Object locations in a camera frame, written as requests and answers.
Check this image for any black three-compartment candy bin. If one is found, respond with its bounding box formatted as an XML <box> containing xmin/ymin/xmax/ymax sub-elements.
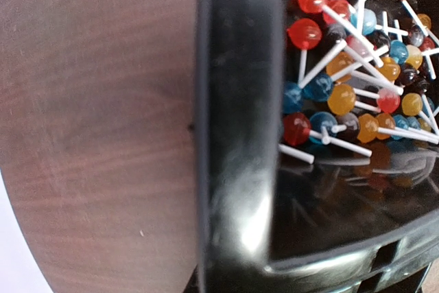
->
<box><xmin>195</xmin><ymin>0</ymin><xmax>438</xmax><ymax>292</ymax></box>

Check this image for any small round lollipops pile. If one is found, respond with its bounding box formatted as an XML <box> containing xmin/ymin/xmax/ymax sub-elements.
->
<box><xmin>278</xmin><ymin>0</ymin><xmax>438</xmax><ymax>164</ymax></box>

